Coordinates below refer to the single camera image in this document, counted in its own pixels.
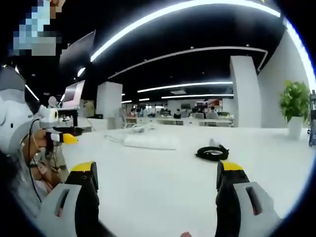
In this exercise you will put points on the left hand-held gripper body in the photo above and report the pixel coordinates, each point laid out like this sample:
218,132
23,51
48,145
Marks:
48,116

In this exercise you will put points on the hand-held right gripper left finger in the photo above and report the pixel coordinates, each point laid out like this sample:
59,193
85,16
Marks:
74,197

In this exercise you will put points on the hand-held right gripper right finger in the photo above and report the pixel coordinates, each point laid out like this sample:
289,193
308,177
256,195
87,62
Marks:
244,197

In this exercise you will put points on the black charger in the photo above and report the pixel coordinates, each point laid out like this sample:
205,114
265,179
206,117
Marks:
212,152

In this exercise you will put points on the white cloth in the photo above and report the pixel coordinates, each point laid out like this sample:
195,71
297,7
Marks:
150,142

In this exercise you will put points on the white desk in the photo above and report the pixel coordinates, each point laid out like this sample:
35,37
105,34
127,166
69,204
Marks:
160,190

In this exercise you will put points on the long ceiling light strip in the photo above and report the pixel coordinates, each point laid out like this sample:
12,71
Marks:
172,22

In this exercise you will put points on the person's left hand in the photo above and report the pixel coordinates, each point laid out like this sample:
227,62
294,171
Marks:
39,139

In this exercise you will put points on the person's right hand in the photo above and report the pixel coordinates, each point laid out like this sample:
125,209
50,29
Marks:
185,234

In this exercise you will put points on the black monitor stand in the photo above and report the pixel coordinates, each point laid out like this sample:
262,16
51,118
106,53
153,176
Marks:
70,130

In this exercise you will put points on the computer monitor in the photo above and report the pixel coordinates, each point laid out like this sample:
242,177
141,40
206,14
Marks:
72,95

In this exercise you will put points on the white worn chest device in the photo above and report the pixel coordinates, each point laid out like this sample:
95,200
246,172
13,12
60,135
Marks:
10,118

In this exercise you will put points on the person's grey clothing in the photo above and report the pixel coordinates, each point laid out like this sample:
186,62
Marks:
17,182

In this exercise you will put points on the white office chair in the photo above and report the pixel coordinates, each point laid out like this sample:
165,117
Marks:
127,121

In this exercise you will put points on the large dark hanging screen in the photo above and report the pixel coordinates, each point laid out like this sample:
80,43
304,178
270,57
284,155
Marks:
77,53

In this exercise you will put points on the green potted plant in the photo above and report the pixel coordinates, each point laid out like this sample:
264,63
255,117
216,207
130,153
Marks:
295,103

